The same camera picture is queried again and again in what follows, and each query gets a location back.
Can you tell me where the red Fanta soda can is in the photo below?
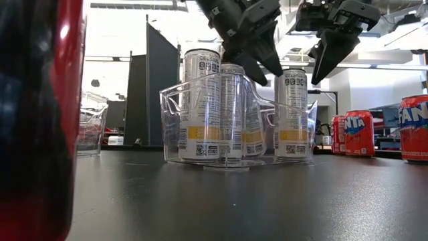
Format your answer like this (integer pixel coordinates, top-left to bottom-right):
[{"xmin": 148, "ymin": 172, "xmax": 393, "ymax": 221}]
[
  {"xmin": 344, "ymin": 109, "xmax": 375, "ymax": 157},
  {"xmin": 398, "ymin": 94, "xmax": 428, "ymax": 164}
]

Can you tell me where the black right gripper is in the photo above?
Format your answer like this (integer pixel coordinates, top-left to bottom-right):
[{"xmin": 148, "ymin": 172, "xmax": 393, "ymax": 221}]
[{"xmin": 294, "ymin": 0, "xmax": 382, "ymax": 86}]

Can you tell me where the dark computer monitor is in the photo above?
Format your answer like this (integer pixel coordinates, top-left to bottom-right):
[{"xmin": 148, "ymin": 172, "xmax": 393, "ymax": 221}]
[{"xmin": 382, "ymin": 106, "xmax": 401, "ymax": 129}]

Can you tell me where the long ceiling light strip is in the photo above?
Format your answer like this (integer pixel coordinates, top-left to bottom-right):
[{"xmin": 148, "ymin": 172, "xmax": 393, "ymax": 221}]
[{"xmin": 280, "ymin": 60, "xmax": 428, "ymax": 71}]

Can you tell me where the clear plastic storage bin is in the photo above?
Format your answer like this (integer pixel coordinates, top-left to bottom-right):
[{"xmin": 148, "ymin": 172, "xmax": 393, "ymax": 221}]
[
  {"xmin": 159, "ymin": 72, "xmax": 318, "ymax": 171},
  {"xmin": 76, "ymin": 103, "xmax": 108, "ymax": 157}
]

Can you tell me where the white Celsius energy drink can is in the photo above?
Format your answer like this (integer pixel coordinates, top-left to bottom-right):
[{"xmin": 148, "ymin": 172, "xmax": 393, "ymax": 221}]
[
  {"xmin": 242, "ymin": 78, "xmax": 268, "ymax": 157},
  {"xmin": 178, "ymin": 49, "xmax": 222, "ymax": 161},
  {"xmin": 274, "ymin": 68, "xmax": 309, "ymax": 159},
  {"xmin": 219, "ymin": 63, "xmax": 247, "ymax": 160}
]

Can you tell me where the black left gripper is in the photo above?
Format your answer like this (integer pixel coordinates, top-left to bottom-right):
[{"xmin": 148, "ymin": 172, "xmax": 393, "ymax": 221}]
[{"xmin": 195, "ymin": 0, "xmax": 284, "ymax": 87}]

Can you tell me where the silver ventilation duct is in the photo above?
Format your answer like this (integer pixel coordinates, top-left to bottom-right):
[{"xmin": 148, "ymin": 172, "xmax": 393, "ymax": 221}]
[{"xmin": 267, "ymin": 0, "xmax": 335, "ymax": 61}]

